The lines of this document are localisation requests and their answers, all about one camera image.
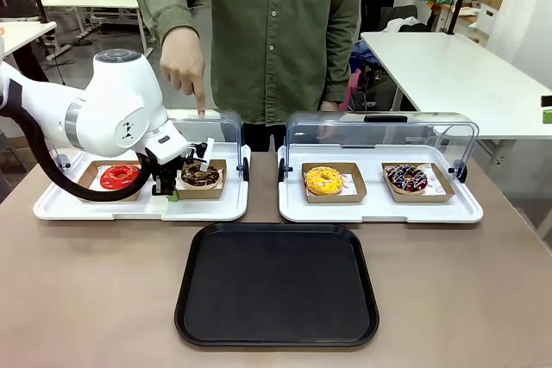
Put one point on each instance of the person's left hand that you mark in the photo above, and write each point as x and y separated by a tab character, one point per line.
330	106

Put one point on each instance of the black serving tray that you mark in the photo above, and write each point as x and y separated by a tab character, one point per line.
276	286

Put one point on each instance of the white cloth heap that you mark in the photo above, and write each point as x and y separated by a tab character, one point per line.
407	25

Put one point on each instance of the person's black trousers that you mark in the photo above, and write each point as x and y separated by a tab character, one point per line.
259	137

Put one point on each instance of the person's green shirt torso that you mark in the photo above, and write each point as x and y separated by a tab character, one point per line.
267	36

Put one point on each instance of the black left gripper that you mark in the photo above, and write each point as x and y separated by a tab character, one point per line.
166	167

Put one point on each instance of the brown cardboard donut tray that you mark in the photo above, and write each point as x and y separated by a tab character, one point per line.
444	193
217	193
358	195
88	180

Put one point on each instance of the pink chair part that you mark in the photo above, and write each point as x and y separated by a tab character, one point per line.
351	92

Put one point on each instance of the chocolate donut with nuts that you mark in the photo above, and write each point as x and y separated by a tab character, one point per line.
211	178

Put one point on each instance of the small white table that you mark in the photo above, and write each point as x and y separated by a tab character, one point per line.
21	36

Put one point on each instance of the white display case base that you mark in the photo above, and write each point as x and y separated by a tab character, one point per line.
129	210
379	213

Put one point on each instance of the large white table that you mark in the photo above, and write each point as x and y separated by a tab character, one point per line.
453	79

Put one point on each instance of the person's right hand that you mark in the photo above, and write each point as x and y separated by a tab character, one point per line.
181	62

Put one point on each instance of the white paper liner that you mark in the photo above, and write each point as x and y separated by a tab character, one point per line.
350	182
435	182

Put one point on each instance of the white storage box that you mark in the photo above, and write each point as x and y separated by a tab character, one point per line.
488	19

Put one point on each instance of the white desk with legs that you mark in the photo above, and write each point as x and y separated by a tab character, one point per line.
90	1

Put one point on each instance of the yellow sprinkled donut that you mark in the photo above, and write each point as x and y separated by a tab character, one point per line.
315	182

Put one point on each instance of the dark donut with coloured sprinkles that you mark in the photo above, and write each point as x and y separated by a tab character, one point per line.
397	180

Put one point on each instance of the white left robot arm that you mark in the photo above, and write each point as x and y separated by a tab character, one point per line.
112	96

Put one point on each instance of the red glazed donut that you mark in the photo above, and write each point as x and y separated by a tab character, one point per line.
113	179

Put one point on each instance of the clear display case lid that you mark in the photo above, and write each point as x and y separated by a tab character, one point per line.
230	135
388	131

